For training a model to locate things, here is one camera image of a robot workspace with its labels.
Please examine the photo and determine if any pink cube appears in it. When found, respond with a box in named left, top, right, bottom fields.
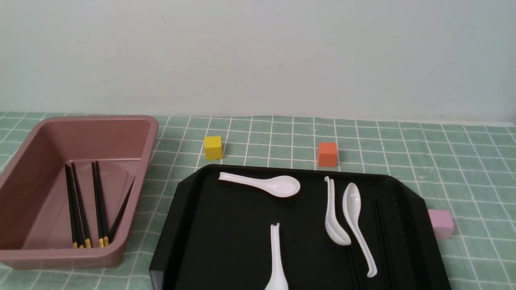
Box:
left=428, top=209, right=455, bottom=239

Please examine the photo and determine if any white spoon bottom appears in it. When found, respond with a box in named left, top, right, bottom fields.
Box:
left=265, top=223, right=289, bottom=290

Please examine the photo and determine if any pink plastic bin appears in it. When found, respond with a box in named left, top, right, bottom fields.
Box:
left=0, top=115, right=158, bottom=269

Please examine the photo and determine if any yellow cube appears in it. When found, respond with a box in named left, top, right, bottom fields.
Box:
left=204, top=135, right=223, bottom=160

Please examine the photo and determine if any black chopstick yellow tip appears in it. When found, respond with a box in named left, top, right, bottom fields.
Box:
left=91, top=162, right=104, bottom=248
left=108, top=180, right=134, bottom=243
left=64, top=164, right=79, bottom=249
left=94, top=161, right=109, bottom=247
left=71, top=162, right=92, bottom=248

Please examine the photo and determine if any white spoon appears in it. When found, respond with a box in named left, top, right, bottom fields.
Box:
left=341, top=183, right=378, bottom=278
left=218, top=172, right=301, bottom=198
left=325, top=176, right=352, bottom=246
left=265, top=223, right=289, bottom=290

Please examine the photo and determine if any black plastic tray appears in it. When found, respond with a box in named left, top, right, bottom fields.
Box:
left=149, top=164, right=451, bottom=290

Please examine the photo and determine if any green checkered tablecloth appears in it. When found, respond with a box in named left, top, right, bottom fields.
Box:
left=1, top=115, right=516, bottom=290

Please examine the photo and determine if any orange cube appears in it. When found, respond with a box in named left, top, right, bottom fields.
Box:
left=317, top=142, right=339, bottom=167

